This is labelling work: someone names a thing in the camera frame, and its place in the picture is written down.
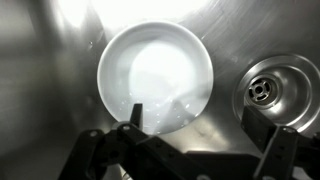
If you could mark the steel sink drain strainer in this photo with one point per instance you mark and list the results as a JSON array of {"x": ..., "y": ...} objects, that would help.
[{"x": 276, "y": 90}]

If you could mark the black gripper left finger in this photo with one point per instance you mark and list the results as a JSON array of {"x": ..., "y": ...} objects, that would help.
[{"x": 133, "y": 153}]

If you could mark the stainless steel sink basin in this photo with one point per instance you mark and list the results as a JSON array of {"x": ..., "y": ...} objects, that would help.
[{"x": 40, "y": 66}]

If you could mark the white cup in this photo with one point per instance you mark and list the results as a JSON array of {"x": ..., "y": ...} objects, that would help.
[{"x": 153, "y": 73}]

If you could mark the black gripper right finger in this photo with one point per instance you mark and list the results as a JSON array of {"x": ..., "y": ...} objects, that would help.
[{"x": 283, "y": 150}]

